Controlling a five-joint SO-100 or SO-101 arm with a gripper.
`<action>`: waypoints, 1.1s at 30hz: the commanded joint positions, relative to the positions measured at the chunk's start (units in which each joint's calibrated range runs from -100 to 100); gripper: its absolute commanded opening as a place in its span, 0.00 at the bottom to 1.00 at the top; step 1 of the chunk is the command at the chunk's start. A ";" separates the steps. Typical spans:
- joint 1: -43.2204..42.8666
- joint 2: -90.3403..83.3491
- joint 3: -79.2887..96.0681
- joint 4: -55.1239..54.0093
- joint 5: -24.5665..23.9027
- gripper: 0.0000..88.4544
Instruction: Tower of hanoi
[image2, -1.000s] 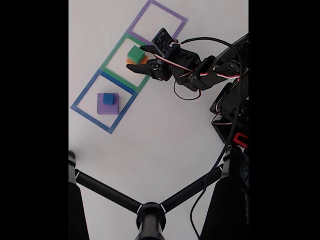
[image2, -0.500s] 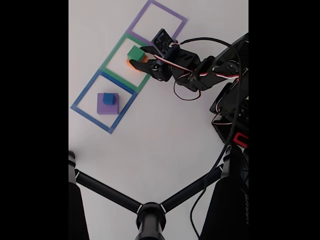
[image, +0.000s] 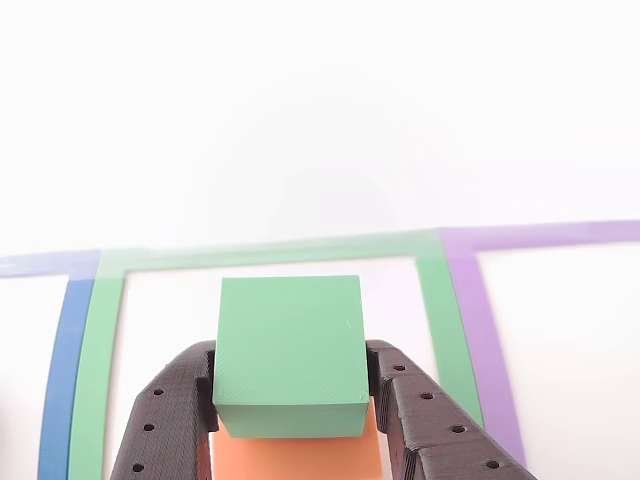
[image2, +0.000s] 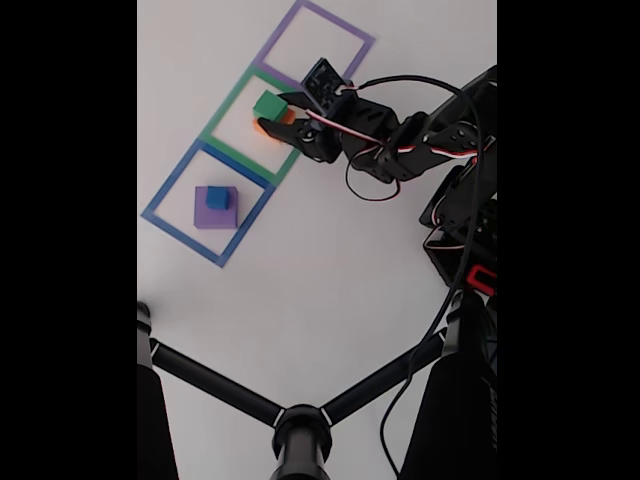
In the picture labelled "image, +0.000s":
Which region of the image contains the orange block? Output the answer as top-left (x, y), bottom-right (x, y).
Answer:
top-left (211, 409), bottom-right (384, 480)

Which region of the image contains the purple tape square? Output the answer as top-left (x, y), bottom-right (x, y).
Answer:
top-left (439, 218), bottom-right (640, 469)

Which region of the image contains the green tape square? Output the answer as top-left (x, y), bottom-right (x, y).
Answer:
top-left (67, 227), bottom-right (486, 480)

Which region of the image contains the blue tape square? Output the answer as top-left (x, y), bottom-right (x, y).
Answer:
top-left (0, 249), bottom-right (101, 480)

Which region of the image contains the green cube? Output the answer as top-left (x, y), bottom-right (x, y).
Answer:
top-left (211, 274), bottom-right (372, 441)

